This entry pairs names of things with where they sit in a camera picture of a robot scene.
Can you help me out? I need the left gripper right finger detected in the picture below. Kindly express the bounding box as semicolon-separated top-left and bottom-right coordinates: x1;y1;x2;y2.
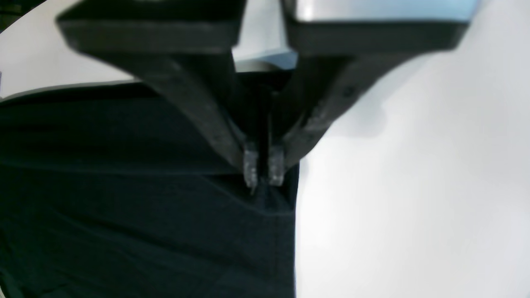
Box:
267;0;479;185

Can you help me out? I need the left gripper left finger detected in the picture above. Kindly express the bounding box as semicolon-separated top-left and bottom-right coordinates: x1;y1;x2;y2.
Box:
57;0;259;188

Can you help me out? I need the black T-shirt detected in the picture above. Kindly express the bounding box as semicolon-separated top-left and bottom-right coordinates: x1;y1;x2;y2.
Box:
0;83;299;298

